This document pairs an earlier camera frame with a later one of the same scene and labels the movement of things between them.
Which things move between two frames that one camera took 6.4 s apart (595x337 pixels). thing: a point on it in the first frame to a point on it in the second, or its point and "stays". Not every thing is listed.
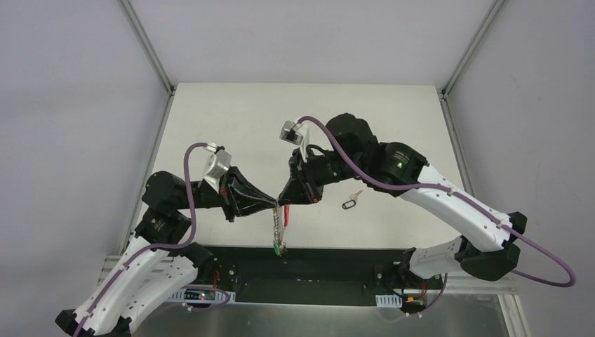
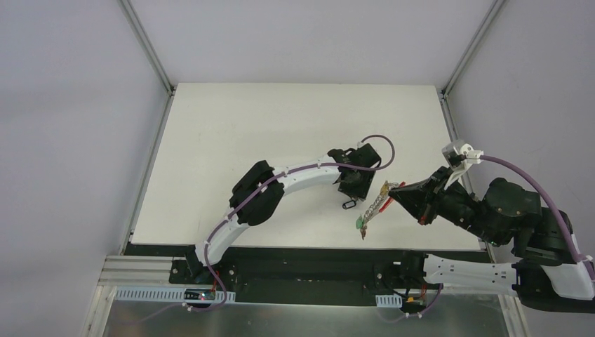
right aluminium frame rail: [495, 8] stays
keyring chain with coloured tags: [281, 218] to [379, 205]
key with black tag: [352, 202] stays
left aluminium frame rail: [146, 45] stays
